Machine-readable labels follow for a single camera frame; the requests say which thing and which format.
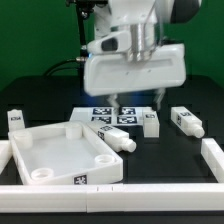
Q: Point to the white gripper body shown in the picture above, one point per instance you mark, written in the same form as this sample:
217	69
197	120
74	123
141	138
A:
113	74

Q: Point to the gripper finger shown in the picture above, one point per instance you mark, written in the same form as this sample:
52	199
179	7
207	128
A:
112	100
159	94

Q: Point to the white desk top tray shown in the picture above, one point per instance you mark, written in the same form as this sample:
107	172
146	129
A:
67	153

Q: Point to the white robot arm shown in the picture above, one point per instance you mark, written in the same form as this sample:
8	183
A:
129	52

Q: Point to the white marker sheet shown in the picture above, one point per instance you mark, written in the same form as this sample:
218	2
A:
129	116

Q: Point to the white right fence bar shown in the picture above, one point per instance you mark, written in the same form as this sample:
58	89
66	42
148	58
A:
214	157

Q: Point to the white front fence bar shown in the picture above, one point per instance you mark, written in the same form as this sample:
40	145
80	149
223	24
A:
112	198

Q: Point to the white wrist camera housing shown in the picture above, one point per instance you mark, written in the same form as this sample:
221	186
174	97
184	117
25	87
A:
115	42

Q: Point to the black camera pole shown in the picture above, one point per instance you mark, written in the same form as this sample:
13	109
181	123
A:
83	9

